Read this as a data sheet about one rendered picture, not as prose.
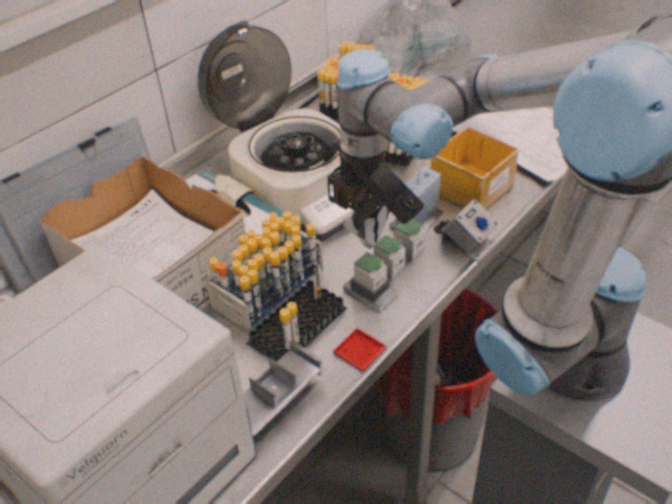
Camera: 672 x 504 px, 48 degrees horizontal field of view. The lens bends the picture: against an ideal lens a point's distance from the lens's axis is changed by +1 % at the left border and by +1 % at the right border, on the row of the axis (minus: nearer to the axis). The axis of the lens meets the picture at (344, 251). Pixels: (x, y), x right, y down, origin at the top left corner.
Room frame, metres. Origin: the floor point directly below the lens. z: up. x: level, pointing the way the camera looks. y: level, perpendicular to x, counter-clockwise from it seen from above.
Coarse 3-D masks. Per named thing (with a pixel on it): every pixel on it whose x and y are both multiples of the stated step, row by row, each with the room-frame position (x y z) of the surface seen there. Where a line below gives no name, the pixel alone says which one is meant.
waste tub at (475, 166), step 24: (456, 144) 1.33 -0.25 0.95; (480, 144) 1.33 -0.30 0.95; (504, 144) 1.29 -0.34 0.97; (432, 168) 1.26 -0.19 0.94; (456, 168) 1.22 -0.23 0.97; (480, 168) 1.32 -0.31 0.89; (504, 168) 1.23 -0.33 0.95; (456, 192) 1.22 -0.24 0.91; (480, 192) 1.18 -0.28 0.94; (504, 192) 1.24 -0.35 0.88
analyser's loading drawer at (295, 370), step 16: (288, 352) 0.80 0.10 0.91; (304, 352) 0.78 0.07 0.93; (272, 368) 0.76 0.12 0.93; (288, 368) 0.77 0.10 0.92; (304, 368) 0.77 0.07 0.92; (320, 368) 0.76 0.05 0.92; (256, 384) 0.72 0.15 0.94; (272, 384) 0.74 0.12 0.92; (288, 384) 0.74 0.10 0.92; (304, 384) 0.73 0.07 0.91; (256, 400) 0.71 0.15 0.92; (272, 400) 0.70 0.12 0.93; (288, 400) 0.71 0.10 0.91; (256, 416) 0.68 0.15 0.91; (272, 416) 0.68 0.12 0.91; (256, 432) 0.65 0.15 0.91
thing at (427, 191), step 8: (424, 168) 1.21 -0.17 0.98; (416, 176) 1.19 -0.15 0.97; (424, 176) 1.19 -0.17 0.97; (432, 176) 1.19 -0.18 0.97; (408, 184) 1.16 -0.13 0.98; (416, 184) 1.16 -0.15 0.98; (424, 184) 1.16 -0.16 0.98; (432, 184) 1.17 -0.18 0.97; (416, 192) 1.14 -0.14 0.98; (424, 192) 1.15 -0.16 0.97; (432, 192) 1.17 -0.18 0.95; (424, 200) 1.15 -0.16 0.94; (432, 200) 1.17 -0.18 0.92; (424, 208) 1.15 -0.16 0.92; (432, 208) 1.18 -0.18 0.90; (416, 216) 1.13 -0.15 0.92; (424, 216) 1.15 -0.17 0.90; (432, 216) 1.17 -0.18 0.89; (440, 216) 1.17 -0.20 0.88; (392, 224) 1.15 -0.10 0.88; (424, 224) 1.15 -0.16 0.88; (432, 224) 1.15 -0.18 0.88
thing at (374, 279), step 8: (384, 264) 0.97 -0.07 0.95; (360, 272) 0.96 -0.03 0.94; (368, 272) 0.95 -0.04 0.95; (376, 272) 0.95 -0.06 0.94; (384, 272) 0.96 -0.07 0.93; (360, 280) 0.96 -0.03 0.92; (368, 280) 0.95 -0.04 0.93; (376, 280) 0.94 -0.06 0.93; (384, 280) 0.96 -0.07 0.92; (368, 288) 0.94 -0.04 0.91; (376, 288) 0.95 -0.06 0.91
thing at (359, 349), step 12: (348, 336) 0.86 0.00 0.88; (360, 336) 0.86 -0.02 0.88; (336, 348) 0.83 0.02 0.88; (348, 348) 0.84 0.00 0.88; (360, 348) 0.83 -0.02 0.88; (372, 348) 0.83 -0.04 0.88; (384, 348) 0.83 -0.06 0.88; (348, 360) 0.80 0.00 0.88; (360, 360) 0.81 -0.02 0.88; (372, 360) 0.80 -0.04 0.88
